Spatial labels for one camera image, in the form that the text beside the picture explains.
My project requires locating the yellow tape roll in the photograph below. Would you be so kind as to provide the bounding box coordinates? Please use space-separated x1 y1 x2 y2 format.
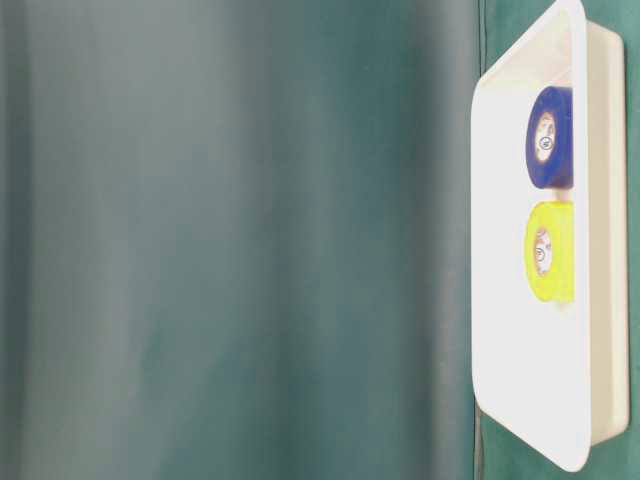
524 201 575 303

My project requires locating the blue tape roll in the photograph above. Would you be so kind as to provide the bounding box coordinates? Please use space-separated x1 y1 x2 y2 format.
525 86 573 189

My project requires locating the white plastic tray case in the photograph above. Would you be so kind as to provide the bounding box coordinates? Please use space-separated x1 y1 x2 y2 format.
471 1 630 472

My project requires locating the green table cloth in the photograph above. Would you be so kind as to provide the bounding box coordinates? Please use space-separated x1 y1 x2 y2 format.
0 0 640 480

